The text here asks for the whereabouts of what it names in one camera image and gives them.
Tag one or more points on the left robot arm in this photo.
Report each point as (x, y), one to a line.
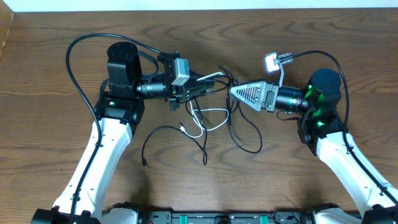
(133, 78)

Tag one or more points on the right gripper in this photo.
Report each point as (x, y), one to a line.
(266, 96)

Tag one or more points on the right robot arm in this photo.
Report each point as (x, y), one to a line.
(320, 128)

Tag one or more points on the brown cardboard panel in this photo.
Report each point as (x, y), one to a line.
(6, 20)

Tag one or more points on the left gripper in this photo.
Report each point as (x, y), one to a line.
(196, 88)

